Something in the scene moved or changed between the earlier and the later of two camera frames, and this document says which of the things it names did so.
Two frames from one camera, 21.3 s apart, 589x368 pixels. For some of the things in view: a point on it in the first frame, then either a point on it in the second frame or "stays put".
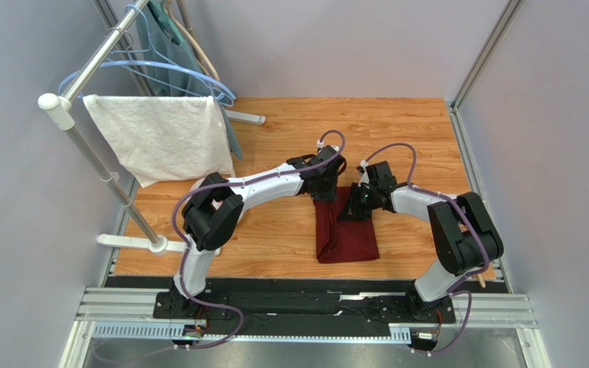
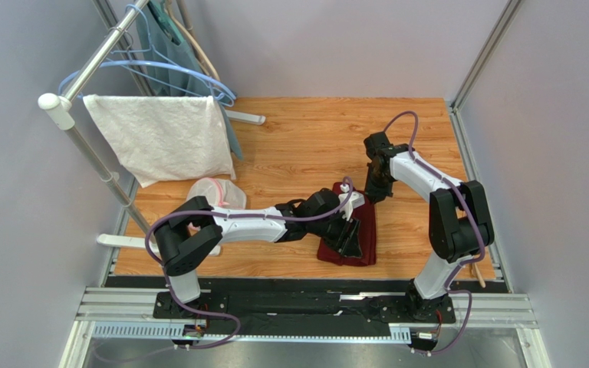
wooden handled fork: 481,280 stays put
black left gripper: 331,195 → 347,244
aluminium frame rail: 98,303 stays put
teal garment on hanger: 169,67 stays put
